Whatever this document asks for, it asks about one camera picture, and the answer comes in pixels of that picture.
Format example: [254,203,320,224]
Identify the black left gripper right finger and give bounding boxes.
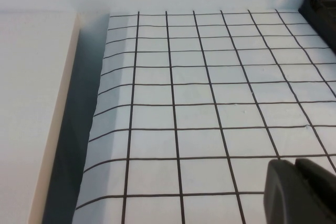
[294,157,336,186]

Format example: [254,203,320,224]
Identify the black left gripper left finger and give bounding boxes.
[264,158,336,224]

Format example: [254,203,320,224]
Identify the white grid-patterned tablecloth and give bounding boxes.
[72,8,336,224]

